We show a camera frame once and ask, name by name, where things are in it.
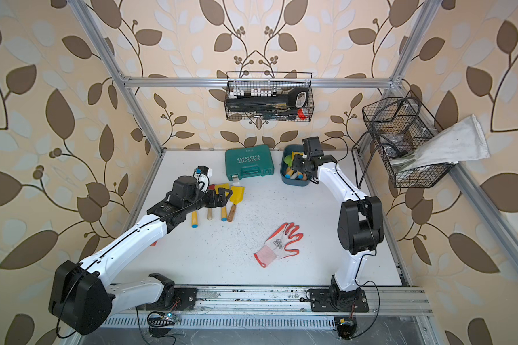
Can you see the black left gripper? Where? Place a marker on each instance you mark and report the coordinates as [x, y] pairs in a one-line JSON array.
[[216, 203]]

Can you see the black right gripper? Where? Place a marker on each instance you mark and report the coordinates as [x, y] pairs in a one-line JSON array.
[[296, 163]]

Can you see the yellow shovel blue-tipped handle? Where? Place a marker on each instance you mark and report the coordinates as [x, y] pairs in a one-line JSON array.
[[194, 219]]

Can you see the yellow shovel wooden handle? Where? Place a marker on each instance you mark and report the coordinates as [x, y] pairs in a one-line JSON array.
[[236, 198]]

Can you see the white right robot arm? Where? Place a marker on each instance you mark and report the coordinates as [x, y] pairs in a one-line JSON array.
[[360, 231]]

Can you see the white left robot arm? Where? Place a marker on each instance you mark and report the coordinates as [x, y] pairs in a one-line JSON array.
[[84, 295]]

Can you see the blue plastic storage box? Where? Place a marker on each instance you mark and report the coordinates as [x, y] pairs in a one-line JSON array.
[[287, 151]]

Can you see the green plastic tool case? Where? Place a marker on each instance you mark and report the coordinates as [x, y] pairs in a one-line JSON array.
[[248, 162]]

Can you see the black handsaw in basket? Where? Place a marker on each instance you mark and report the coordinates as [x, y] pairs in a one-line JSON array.
[[283, 101]]

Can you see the red white work glove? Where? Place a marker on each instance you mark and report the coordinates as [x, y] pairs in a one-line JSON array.
[[278, 245]]

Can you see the grey cloth bag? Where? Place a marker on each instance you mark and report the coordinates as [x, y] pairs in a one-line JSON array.
[[464, 141]]

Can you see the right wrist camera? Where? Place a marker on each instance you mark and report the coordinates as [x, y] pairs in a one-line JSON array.
[[312, 147]]

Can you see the black wire basket back wall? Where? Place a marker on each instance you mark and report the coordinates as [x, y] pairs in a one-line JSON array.
[[264, 83]]

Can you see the black wire basket wall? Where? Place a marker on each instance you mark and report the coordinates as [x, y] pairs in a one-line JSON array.
[[264, 83], [397, 130]]

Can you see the black wire basket right wall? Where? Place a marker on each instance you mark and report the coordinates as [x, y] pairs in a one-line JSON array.
[[397, 130]]

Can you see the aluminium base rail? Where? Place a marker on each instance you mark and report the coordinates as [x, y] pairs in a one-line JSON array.
[[272, 308]]

